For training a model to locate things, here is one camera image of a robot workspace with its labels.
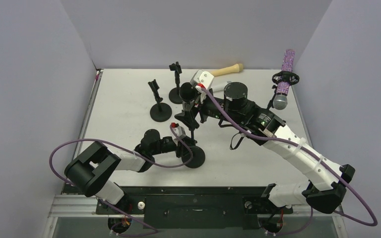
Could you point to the black microphone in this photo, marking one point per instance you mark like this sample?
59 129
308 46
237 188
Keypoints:
190 99

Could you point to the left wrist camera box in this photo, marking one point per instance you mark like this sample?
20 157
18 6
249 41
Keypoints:
177 131

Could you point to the purple glitter microphone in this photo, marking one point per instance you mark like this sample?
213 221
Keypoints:
287 64

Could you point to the black round-base stand white mic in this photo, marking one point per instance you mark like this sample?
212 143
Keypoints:
159 112

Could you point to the black tripod shock-mount stand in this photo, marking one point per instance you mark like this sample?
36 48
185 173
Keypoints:
282 81

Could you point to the cream beige microphone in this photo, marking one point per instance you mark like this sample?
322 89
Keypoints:
236 68

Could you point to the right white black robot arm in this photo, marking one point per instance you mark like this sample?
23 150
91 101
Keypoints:
326 185

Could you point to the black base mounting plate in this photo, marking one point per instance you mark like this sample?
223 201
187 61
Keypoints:
160 208

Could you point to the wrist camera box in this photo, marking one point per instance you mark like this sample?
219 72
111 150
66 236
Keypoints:
177 131
202 79

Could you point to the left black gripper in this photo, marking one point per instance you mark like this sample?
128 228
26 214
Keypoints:
181 148

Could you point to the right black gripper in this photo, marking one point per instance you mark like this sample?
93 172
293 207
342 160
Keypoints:
195 107

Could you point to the white microphone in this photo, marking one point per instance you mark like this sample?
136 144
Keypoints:
220 87

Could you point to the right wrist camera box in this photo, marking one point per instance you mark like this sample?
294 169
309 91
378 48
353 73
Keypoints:
202 79

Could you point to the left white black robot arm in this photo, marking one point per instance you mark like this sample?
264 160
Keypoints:
91 170

